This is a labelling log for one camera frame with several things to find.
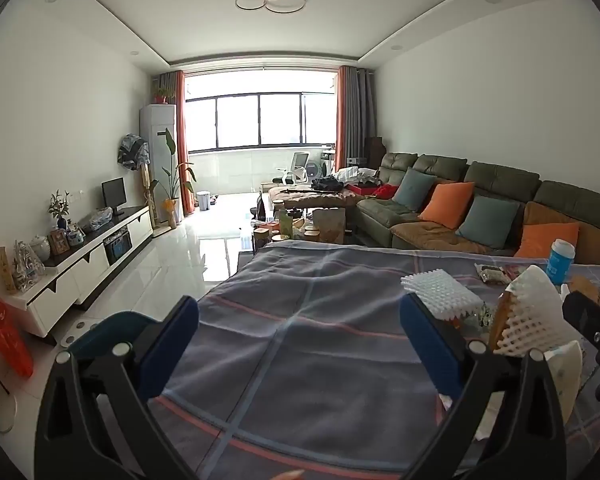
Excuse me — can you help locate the white standing air conditioner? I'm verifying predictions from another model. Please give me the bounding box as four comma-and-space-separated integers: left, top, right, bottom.
140, 104, 179, 227

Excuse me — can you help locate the orange wrapper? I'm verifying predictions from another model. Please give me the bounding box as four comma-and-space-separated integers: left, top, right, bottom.
488, 291, 513, 348

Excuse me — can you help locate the tall leafy plant yellow pot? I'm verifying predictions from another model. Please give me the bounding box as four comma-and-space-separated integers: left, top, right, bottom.
149, 127, 198, 229

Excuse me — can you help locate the white tissue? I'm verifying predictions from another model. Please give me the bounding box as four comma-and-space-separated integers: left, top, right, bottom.
436, 391, 501, 443

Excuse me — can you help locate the dark coffee table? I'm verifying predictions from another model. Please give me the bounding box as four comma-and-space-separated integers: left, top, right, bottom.
239, 200, 362, 257

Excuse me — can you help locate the blue cup with white lid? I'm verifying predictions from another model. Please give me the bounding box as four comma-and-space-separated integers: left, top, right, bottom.
546, 238, 576, 287

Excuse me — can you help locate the purple striped tablecloth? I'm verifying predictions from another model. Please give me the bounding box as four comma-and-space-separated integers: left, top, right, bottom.
147, 239, 600, 480

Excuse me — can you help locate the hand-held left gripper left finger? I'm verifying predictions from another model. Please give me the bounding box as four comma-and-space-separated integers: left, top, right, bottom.
35, 295, 201, 480

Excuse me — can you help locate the covered standing fan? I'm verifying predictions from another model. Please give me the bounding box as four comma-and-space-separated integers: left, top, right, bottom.
116, 132, 154, 227

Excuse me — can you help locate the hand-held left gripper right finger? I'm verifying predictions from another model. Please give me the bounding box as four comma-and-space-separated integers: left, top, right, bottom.
399, 292, 568, 480

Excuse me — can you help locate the white ceramic jar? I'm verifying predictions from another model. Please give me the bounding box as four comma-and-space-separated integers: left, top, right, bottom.
28, 235, 52, 262

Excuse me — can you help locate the orange plastic bag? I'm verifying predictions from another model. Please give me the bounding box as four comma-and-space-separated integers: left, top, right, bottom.
0, 298, 35, 379

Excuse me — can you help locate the teal cushion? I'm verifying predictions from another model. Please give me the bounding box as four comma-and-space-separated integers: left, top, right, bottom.
455, 194, 521, 251
392, 167, 437, 211

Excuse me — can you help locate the white bathroom scale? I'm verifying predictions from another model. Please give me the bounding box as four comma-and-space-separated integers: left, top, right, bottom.
57, 317, 101, 346

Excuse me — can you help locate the dark wooden cabinet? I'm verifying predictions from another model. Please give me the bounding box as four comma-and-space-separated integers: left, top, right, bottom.
363, 135, 385, 169

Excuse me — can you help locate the pile of white clothes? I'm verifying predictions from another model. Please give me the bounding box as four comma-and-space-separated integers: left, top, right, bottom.
337, 167, 381, 186

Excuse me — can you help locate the green snack packet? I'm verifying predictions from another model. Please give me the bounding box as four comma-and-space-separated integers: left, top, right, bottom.
474, 262, 511, 287

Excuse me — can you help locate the black bag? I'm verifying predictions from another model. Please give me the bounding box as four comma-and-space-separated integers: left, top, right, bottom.
312, 175, 344, 193

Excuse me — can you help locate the large window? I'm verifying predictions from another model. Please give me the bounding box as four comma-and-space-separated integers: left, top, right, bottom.
184, 91, 339, 155

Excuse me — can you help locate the clear plastic wrapper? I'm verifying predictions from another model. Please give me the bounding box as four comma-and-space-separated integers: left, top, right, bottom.
459, 304, 497, 332

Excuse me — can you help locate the green leather sofa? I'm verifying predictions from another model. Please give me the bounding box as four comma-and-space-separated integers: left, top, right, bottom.
355, 152, 600, 267

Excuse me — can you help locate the brown seat blanket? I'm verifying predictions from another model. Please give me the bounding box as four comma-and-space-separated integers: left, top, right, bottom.
390, 201, 600, 266

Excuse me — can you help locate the red cloth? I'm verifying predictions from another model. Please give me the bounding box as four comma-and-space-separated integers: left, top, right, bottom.
347, 183, 399, 200

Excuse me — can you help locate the orange cushion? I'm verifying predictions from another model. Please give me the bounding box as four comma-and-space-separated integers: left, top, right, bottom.
513, 222, 580, 261
418, 181, 476, 231

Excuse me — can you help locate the cardboard box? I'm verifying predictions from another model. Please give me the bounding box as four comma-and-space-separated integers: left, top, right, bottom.
312, 207, 349, 245

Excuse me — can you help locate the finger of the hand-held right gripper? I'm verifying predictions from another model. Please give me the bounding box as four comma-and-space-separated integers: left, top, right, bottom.
561, 290, 600, 411

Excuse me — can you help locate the plastic-wrapped bundle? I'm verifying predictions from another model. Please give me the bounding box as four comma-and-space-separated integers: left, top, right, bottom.
77, 207, 114, 234

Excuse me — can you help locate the plastic-wrapped ship model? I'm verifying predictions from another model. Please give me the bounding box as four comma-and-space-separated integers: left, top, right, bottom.
12, 240, 46, 294

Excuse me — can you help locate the white black TV cabinet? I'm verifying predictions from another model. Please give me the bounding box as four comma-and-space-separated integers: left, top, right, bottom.
4, 204, 154, 339

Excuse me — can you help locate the black monitor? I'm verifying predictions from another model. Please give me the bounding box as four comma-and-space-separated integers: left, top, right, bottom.
101, 177, 129, 216

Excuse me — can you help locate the white office chair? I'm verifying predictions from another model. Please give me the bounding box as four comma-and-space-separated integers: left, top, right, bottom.
272, 152, 311, 186

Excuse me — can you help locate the wooden picture frame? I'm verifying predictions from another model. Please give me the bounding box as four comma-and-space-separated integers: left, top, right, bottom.
48, 229, 71, 256

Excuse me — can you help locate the yellow foil packet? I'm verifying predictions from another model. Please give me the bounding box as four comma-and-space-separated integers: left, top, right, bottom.
566, 274, 600, 307

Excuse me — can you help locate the small plant in blue vase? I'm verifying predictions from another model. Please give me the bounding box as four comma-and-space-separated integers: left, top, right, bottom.
48, 189, 72, 234

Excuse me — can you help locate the tan paper box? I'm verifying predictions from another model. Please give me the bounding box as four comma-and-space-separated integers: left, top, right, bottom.
0, 245, 17, 295

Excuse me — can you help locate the white face mask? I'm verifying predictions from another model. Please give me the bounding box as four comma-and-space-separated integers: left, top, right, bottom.
543, 340, 584, 419

